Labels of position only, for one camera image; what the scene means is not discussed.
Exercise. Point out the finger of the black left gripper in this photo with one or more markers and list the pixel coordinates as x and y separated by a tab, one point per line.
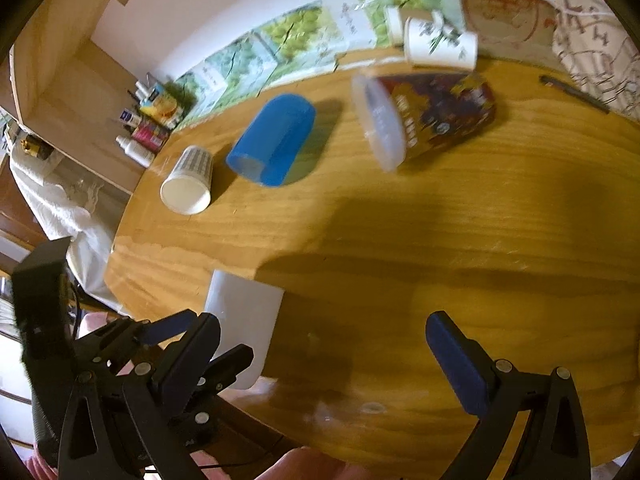
167	328

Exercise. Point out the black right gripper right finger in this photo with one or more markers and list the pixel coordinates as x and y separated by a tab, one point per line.
554	443

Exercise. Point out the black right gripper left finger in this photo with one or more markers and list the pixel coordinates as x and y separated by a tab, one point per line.
170	390

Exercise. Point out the white ceramic cup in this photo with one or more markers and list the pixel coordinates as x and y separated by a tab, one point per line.
247	312

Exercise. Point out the checkered paper cup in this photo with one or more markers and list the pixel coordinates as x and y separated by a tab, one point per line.
186	190

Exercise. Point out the blue plastic cup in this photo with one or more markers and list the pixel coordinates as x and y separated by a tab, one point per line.
265	152

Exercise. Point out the dark printed plastic cup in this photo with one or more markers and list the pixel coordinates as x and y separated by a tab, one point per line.
405	116

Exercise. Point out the bamboo print paper cup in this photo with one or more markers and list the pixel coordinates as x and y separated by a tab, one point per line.
429	43

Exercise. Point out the brown sleeve paper cup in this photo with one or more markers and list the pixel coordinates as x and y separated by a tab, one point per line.
396	18

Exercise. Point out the person's left hand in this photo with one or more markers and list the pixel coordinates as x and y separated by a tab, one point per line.
300	463

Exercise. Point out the white lace cloth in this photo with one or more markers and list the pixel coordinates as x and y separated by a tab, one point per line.
69	200

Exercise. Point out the white spray bottle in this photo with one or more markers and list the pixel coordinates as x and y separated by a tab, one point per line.
135	151

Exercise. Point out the red cylindrical can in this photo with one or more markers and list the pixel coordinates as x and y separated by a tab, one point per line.
151	136

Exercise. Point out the white cream tube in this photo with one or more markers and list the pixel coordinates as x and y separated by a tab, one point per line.
130	119

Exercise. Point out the orange juice carton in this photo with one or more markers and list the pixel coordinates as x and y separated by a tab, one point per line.
158	104

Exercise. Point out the black pen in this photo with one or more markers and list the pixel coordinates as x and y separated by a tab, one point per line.
566	88

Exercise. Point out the green grape cardboard sheet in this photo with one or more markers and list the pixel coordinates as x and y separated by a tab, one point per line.
301	43

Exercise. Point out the letter print fabric bag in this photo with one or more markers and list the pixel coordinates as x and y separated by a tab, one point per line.
599	55

